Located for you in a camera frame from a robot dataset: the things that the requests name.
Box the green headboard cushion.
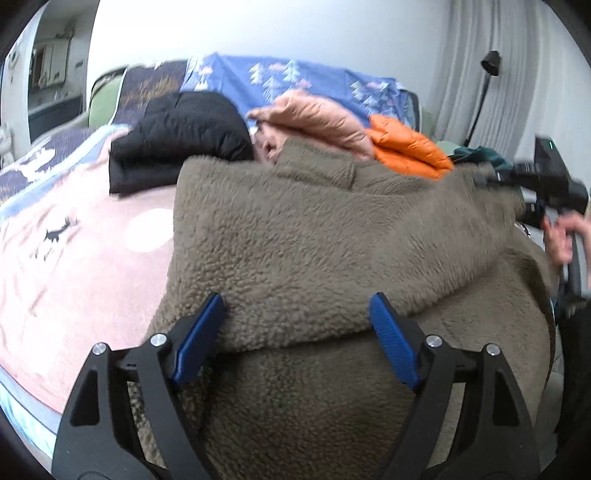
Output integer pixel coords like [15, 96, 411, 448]
[88, 75, 122, 129]

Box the person's right hand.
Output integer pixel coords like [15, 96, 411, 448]
[542, 211, 590, 269]

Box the orange puffer jacket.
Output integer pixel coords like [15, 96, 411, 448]
[366, 114, 454, 180]

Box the black puffer jacket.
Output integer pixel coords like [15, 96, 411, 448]
[108, 91, 254, 196]

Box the dark teal garment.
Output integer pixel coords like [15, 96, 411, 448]
[450, 146, 513, 171]

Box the brown fleece jacket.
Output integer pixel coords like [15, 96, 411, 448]
[148, 139, 555, 479]

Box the pink puffer jacket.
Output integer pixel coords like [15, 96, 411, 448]
[246, 90, 375, 163]

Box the pink patterned bed sheet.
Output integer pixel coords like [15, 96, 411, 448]
[0, 124, 180, 462]

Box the white curtain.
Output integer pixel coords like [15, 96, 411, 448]
[427, 1, 590, 162]

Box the dark patterned pillow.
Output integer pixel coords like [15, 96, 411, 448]
[110, 60, 187, 125]

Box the black floor lamp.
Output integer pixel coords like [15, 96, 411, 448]
[463, 50, 502, 147]

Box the blue tree-print pillow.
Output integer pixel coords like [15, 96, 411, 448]
[180, 53, 420, 130]

